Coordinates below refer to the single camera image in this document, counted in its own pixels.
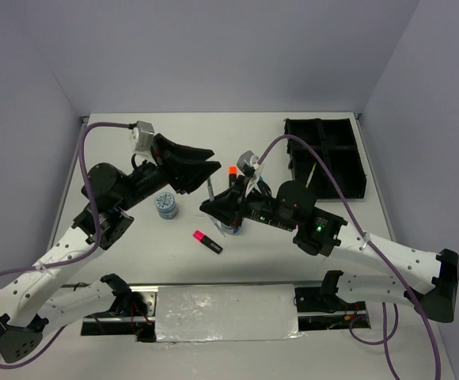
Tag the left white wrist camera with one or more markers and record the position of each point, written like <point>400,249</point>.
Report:
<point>142,136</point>

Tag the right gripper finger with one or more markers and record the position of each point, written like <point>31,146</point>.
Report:
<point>224,203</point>
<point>228,219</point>

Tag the left blue glitter jar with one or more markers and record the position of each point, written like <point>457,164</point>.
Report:
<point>165,204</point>

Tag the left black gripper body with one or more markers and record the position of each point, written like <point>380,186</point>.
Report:
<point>149,178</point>

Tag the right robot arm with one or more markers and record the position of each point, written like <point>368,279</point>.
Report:
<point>427,281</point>

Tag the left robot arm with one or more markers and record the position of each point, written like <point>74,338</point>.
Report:
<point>30,309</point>

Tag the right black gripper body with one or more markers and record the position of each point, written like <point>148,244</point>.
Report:
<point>257,206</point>

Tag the pink highlighter marker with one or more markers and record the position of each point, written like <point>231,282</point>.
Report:
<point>207,241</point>

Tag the yellow green pen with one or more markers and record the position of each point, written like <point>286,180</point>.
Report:
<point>310,176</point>

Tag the silver foil tape strip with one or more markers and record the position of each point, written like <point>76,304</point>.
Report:
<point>226,313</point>

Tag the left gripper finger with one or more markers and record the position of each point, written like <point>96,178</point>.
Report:
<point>189,175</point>
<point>164,145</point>

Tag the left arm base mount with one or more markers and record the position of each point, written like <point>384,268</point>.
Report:
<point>132,313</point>

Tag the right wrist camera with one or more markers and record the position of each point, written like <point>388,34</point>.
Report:
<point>249,166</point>

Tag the orange highlighter marker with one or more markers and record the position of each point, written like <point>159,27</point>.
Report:
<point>232,175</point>

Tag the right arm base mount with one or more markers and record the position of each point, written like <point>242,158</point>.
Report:
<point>315,314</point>

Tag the black divided organizer tray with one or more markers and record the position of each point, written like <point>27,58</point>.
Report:
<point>334,142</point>

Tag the blue clear pen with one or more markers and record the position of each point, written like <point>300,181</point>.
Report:
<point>217,225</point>

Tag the blue highlighter marker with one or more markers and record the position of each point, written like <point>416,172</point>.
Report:
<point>262,185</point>

